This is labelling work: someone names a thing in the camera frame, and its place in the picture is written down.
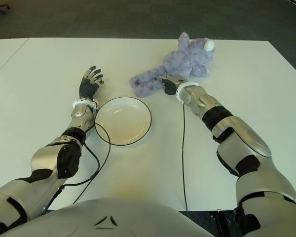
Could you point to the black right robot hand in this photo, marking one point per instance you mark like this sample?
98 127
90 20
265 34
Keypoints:
172 84

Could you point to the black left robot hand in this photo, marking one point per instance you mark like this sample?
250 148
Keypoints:
87 86

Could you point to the purple plush bunny doll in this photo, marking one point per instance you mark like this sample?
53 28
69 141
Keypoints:
182 61

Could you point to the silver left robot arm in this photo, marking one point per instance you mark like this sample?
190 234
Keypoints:
44 158

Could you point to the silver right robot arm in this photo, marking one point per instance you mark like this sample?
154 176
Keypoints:
241 143

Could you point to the white plate black rim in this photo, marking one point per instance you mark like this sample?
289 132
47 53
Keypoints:
123 121

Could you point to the black office chair base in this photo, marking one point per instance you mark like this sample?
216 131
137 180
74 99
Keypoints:
0 7

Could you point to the silver robot torso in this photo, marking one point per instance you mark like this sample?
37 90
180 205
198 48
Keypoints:
118 219

